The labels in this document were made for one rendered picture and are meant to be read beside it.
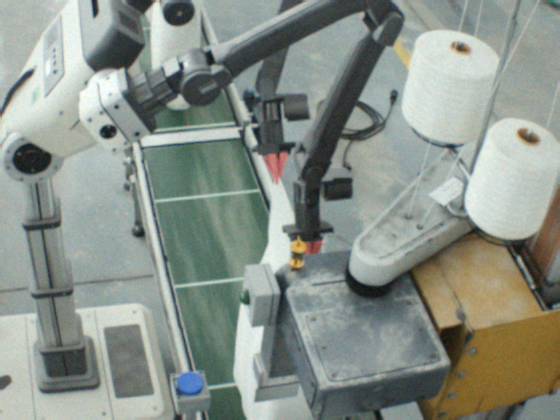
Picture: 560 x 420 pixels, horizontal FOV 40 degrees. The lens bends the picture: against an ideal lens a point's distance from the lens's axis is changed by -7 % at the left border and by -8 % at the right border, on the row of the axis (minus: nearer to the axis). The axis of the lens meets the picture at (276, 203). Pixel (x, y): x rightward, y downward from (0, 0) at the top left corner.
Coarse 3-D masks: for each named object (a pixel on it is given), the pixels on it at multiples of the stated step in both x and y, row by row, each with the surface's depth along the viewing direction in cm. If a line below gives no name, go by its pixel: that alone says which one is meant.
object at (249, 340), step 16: (272, 208) 212; (288, 208) 196; (272, 224) 214; (288, 224) 197; (272, 240) 215; (288, 240) 199; (272, 256) 213; (288, 256) 200; (240, 320) 221; (240, 336) 223; (256, 336) 204; (240, 352) 224; (256, 352) 200; (240, 368) 226; (240, 384) 230; (256, 384) 204; (272, 400) 196; (288, 400) 195; (304, 400) 195; (256, 416) 209; (272, 416) 199; (288, 416) 199; (304, 416) 200
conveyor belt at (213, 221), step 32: (160, 160) 313; (192, 160) 315; (224, 160) 317; (160, 192) 300; (192, 192) 301; (224, 192) 303; (256, 192) 305; (160, 224) 287; (192, 224) 289; (224, 224) 290; (256, 224) 292; (192, 256) 277; (224, 256) 279; (256, 256) 280; (192, 288) 266; (224, 288) 268; (192, 320) 256; (224, 320) 258; (192, 352) 247; (224, 352) 248; (224, 384) 239; (224, 416) 230
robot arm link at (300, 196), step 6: (294, 180) 180; (294, 186) 179; (300, 186) 178; (324, 186) 179; (294, 192) 179; (300, 192) 178; (306, 192) 178; (312, 192) 178; (318, 192) 179; (324, 192) 180; (294, 198) 180; (300, 198) 178; (306, 198) 178; (312, 198) 178; (318, 198) 179; (306, 204) 178
